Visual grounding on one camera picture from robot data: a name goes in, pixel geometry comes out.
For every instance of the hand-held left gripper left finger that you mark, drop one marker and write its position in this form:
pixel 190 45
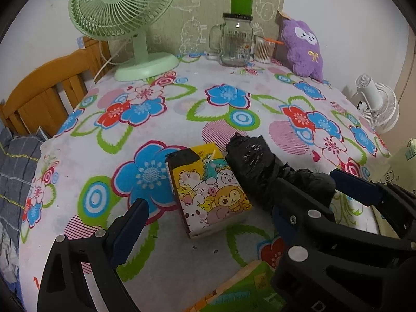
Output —
pixel 130 230

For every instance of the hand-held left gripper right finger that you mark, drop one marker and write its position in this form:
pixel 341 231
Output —
pixel 277 220

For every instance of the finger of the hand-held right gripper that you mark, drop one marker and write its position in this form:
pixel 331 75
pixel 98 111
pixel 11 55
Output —
pixel 305 204
pixel 354 185

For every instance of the black plastic bag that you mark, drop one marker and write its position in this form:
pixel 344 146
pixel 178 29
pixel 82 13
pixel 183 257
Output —
pixel 250 162

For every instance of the cartoon animal tissue pack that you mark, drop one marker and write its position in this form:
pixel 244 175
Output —
pixel 208 195

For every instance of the green yellow pack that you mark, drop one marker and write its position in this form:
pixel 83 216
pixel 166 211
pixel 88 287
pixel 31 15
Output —
pixel 247 286

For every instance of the white standing fan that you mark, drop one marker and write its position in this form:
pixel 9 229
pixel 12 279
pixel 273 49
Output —
pixel 380 107

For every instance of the beige door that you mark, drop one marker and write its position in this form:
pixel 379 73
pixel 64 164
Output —
pixel 410 87

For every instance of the grey plaid blanket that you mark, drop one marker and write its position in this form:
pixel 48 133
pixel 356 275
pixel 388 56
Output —
pixel 16 169

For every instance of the purple plush bunny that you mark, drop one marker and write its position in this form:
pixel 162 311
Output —
pixel 302 48

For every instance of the small jar orange lid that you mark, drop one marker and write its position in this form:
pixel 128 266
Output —
pixel 263 52

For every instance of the glass mug jar green lid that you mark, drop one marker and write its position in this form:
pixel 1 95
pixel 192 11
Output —
pixel 235 45

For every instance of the wooden chair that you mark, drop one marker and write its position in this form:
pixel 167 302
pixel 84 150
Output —
pixel 39 81

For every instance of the green patterned cardboard board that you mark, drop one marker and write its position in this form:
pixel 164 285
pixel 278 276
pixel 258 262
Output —
pixel 201 6

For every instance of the green desk fan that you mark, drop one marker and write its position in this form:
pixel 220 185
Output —
pixel 123 3

